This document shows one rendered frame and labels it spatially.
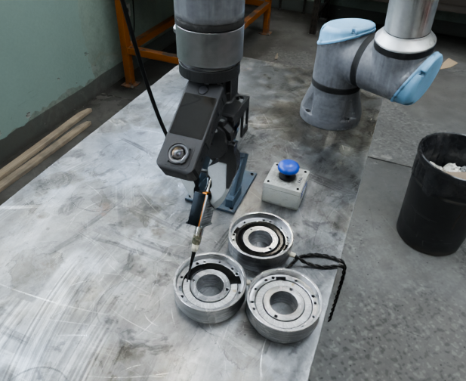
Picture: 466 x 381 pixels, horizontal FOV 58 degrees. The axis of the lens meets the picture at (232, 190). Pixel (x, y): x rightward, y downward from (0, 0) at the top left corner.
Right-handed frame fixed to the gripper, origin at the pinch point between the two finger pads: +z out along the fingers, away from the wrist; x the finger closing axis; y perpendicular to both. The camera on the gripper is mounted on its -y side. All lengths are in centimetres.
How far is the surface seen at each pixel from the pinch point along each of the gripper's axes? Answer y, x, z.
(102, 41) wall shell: 178, 152, 62
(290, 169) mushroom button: 19.9, -7.9, 5.8
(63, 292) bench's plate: -13.6, 17.0, 13.0
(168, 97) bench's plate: 47, 32, 13
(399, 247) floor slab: 102, -45, 94
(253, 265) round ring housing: 0.4, -8.0, 10.8
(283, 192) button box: 17.8, -7.7, 9.6
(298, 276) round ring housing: 0.0, -15.1, 9.5
